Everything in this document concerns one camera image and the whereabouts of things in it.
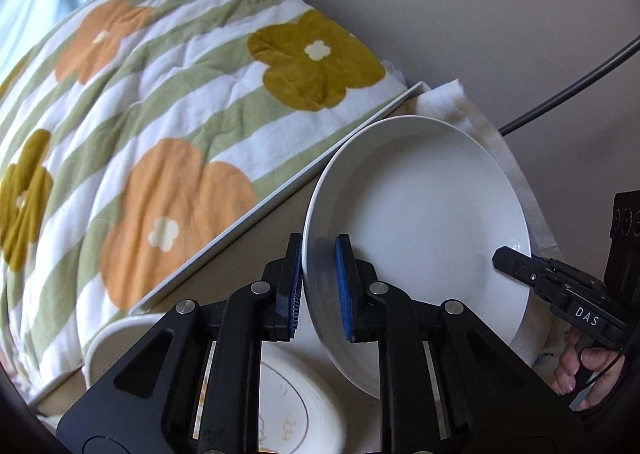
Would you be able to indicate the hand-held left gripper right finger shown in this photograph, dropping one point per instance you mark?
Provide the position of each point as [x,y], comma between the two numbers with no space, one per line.
[344,294]

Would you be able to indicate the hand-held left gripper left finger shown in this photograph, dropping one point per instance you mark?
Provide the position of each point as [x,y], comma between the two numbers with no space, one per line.
[291,284]

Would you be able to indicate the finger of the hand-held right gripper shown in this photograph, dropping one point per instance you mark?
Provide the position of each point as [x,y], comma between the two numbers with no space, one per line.
[520,269]

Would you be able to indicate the white shallow bowl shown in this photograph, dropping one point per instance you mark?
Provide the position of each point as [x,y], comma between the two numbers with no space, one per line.
[425,214]

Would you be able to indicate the white thick-rimmed bowl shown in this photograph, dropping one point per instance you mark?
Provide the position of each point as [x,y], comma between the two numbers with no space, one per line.
[107,349]

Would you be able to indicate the person's right hand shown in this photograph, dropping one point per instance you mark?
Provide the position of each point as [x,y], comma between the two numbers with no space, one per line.
[567,364]

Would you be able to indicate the patterned white plate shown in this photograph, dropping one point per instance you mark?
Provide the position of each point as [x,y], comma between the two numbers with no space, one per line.
[300,399]

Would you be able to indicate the white patterned tablecloth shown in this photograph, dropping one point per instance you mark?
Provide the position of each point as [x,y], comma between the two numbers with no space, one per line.
[500,149]

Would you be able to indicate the floral striped blanket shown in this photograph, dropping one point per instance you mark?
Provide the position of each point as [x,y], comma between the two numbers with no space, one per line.
[150,109]

